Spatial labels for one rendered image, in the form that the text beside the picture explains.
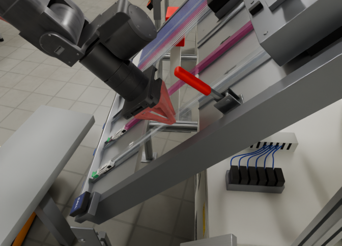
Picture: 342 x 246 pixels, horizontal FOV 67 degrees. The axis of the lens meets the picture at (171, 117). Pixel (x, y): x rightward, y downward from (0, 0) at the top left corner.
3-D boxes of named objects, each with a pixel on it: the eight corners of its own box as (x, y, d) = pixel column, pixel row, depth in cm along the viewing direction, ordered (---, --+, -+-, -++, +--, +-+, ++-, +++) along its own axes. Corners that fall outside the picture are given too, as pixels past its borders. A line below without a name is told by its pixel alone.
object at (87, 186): (101, 217, 64) (75, 206, 61) (140, 69, 112) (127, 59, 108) (103, 215, 63) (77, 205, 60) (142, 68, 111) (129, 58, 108)
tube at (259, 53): (95, 178, 66) (92, 177, 65) (97, 174, 67) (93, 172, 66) (269, 52, 39) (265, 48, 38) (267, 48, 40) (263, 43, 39)
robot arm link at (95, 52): (80, 44, 44) (68, 63, 40) (105, 19, 40) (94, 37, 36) (112, 71, 47) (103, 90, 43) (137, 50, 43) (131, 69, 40)
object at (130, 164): (94, 212, 62) (82, 207, 61) (138, 64, 110) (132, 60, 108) (142, 184, 52) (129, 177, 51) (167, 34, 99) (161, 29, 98)
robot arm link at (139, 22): (51, 10, 40) (34, 44, 35) (94, -44, 34) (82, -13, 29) (112, 55, 47) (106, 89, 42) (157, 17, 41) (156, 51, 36)
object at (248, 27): (111, 144, 73) (106, 141, 72) (112, 140, 74) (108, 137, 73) (268, 17, 45) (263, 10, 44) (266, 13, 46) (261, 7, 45)
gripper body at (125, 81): (160, 70, 49) (131, 42, 45) (154, 104, 41) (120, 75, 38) (136, 87, 52) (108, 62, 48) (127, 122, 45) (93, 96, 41)
